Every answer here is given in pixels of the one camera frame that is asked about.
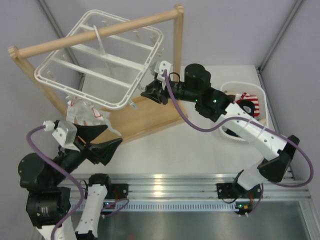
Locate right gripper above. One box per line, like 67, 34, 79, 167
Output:
141, 79, 200, 107

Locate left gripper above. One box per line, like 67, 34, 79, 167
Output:
50, 120, 123, 184

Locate white sock with red trim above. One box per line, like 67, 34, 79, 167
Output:
66, 95, 122, 136

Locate white plastic clip hanger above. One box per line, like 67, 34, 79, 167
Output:
34, 26, 164, 110

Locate black blue sports sock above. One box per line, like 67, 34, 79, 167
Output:
237, 100, 255, 117

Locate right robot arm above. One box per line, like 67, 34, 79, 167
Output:
140, 61, 300, 199

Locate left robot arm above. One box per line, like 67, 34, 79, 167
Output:
18, 120, 123, 240

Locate wooden hanger rack stand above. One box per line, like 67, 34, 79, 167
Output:
7, 4, 184, 143

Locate beige brown sock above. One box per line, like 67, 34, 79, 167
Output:
224, 91, 242, 102

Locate white perforated sock basket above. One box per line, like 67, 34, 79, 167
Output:
218, 81, 270, 145

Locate red white striped sock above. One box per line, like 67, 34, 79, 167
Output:
235, 92, 259, 109

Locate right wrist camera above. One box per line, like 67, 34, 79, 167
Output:
151, 60, 172, 78

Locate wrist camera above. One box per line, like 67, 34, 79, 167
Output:
43, 120, 80, 152
151, 60, 172, 78

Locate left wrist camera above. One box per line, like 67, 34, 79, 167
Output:
43, 120, 80, 152

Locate aluminium mounting rail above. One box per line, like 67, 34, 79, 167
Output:
69, 172, 312, 203

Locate white slotted cable duct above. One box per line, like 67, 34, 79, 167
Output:
102, 200, 244, 212

